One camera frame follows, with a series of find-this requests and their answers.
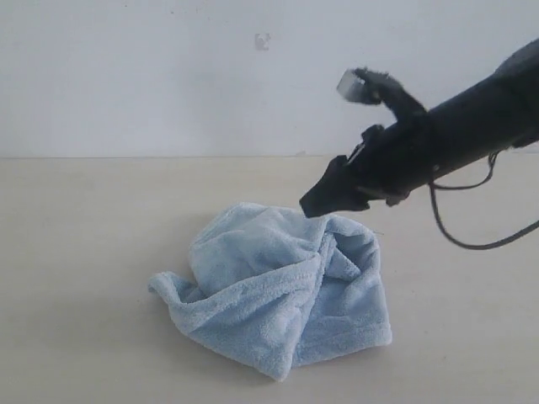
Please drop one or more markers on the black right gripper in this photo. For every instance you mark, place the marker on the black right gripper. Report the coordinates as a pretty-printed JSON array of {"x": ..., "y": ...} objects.
[{"x": 389, "y": 163}]

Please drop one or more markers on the light blue terry towel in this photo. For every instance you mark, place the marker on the light blue terry towel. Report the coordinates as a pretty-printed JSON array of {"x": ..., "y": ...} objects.
[{"x": 274, "y": 290}]

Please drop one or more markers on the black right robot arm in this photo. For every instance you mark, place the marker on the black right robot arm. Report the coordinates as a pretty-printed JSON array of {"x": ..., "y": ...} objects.
[{"x": 497, "y": 113}]

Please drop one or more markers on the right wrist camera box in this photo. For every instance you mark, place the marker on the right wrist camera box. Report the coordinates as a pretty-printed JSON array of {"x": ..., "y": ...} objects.
[{"x": 364, "y": 86}]

